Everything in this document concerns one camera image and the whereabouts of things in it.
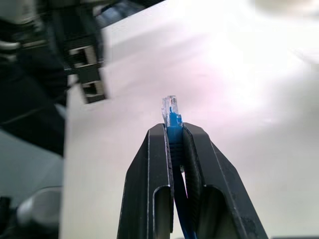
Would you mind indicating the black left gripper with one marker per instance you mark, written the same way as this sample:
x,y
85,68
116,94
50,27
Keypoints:
x,y
30,94

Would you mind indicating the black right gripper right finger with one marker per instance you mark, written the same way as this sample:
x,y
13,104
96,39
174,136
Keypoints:
x,y
219,189

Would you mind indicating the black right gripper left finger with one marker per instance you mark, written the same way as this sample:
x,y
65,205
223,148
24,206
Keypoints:
x,y
142,179

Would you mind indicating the small black box with ports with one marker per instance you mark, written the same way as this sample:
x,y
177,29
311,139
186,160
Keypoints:
x,y
84,42

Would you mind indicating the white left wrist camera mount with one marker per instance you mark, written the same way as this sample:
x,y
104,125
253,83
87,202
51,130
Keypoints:
x,y
15,10

